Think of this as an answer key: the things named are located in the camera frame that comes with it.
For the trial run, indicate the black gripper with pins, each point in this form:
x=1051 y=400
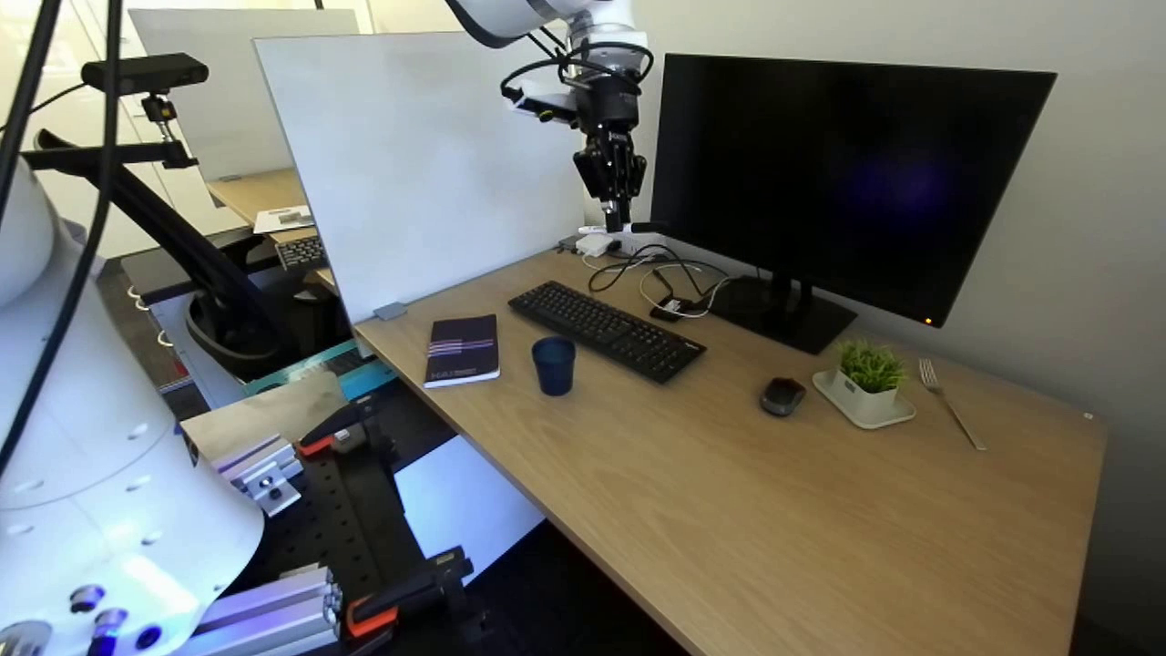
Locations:
x=608 y=155

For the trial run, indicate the blue plastic cup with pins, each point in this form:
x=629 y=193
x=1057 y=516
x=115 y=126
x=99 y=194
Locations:
x=555 y=366

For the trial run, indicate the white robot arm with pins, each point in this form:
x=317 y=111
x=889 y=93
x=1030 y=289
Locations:
x=86 y=487

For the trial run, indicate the white power hub box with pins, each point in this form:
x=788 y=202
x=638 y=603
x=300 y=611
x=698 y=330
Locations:
x=638 y=236

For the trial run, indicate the small white adapter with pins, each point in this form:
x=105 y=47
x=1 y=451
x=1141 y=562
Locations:
x=591 y=247

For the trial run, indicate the small black dongle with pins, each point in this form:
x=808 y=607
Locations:
x=679 y=308

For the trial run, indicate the black keyboard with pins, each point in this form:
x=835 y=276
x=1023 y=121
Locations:
x=606 y=330

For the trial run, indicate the dark purple striped notebook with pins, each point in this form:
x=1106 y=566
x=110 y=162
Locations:
x=465 y=353

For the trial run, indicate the large white board panel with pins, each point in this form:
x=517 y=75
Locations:
x=402 y=184

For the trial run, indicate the black computer monitor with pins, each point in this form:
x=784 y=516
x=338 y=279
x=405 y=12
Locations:
x=850 y=184

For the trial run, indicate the black computer mouse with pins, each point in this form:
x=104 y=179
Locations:
x=781 y=397

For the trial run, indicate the small blue board foot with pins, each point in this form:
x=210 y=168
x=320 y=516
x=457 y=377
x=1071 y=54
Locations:
x=392 y=310

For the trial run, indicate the small green potted plant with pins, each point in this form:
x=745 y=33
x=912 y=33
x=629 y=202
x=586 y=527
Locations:
x=867 y=371

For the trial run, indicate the teal bar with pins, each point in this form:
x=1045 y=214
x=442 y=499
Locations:
x=364 y=377

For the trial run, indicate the desk telephone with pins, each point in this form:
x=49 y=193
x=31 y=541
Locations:
x=300 y=255

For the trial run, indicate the white cabinet panel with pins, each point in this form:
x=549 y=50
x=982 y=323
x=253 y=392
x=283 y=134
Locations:
x=466 y=505

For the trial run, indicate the white square saucer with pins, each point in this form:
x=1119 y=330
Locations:
x=876 y=420

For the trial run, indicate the orange black bar clamp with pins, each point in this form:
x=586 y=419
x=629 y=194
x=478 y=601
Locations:
x=334 y=440
x=402 y=603

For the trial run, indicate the wooden fork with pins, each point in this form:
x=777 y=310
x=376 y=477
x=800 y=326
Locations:
x=949 y=405

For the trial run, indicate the black perforated breadboard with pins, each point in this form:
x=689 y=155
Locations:
x=352 y=523

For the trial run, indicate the brown cardboard sheet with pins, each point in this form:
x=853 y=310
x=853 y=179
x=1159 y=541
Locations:
x=259 y=412

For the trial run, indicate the white partition panel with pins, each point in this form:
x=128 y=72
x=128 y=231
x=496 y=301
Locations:
x=218 y=111

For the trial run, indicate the short aluminium extrusion piece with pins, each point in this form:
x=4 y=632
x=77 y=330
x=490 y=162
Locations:
x=256 y=468

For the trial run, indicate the long aluminium extrusion stack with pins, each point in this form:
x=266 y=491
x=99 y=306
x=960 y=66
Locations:
x=266 y=615

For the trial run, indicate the black camera stand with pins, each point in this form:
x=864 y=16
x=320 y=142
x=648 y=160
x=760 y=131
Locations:
x=156 y=221

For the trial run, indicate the black camera bar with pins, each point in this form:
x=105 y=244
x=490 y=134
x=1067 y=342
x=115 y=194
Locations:
x=145 y=75

